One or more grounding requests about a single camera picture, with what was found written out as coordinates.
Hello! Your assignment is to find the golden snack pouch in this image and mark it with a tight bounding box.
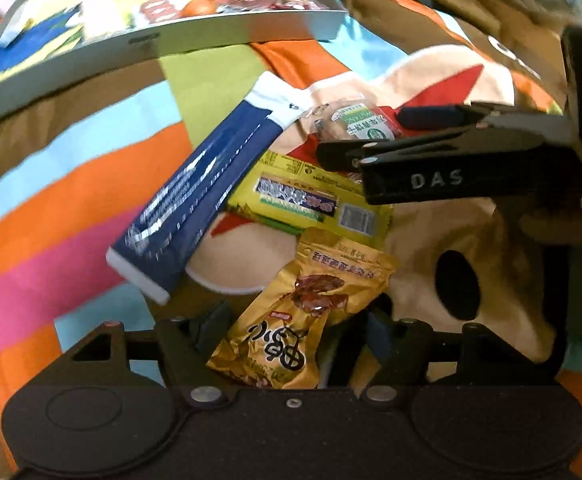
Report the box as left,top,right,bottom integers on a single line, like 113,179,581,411
205,226,403,392

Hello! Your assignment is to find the grey shallow box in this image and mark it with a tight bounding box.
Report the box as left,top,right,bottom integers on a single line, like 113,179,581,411
0,0,350,129

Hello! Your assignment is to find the person's right hand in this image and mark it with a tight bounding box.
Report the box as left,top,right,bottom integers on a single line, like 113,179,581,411
518,202,582,249

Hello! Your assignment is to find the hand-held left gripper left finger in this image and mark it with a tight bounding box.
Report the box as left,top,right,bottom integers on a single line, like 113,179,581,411
64,300,233,407

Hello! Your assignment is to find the blue white toothpaste tube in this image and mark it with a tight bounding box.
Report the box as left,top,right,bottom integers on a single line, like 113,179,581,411
105,71,318,307

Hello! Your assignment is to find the colourful cartoon printed blanket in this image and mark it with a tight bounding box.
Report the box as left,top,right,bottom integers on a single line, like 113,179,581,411
0,0,582,480

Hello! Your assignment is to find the cartoon drawing sheet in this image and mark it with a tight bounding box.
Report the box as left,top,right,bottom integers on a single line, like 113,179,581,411
0,0,252,96

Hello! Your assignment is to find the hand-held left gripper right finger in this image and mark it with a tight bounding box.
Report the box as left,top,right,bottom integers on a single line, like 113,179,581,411
360,311,560,407

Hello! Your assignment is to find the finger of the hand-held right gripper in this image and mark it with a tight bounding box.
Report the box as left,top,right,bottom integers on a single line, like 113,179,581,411
315,129,472,172
400,101,522,133

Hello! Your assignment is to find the yellow-green snack packet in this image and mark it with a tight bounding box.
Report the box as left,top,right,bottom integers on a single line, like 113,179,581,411
226,150,395,252

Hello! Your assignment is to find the green-labelled round biscuit packet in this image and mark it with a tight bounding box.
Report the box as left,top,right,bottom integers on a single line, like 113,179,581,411
313,101,408,144

